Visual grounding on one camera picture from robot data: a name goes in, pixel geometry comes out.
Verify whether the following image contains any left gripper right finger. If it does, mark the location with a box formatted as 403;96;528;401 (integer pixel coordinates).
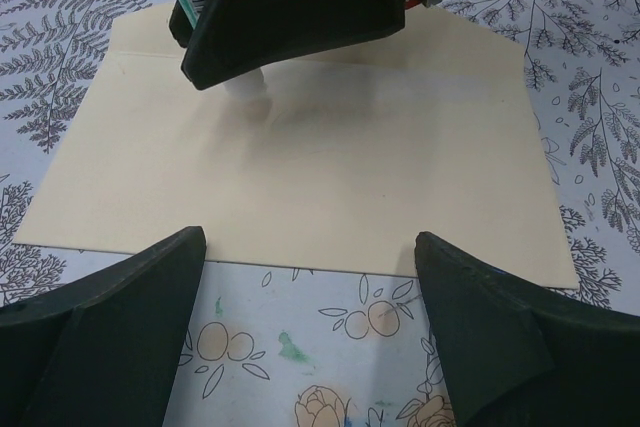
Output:
414;232;639;426

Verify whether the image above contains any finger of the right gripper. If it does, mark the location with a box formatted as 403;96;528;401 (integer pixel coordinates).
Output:
181;0;404;90

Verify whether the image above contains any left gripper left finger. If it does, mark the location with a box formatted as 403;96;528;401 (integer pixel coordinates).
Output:
1;226;206;426

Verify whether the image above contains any beige paper envelope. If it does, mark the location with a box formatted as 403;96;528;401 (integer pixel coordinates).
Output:
15;4;577;289

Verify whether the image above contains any floral patterned table mat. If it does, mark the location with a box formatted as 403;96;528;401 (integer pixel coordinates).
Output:
1;0;639;426

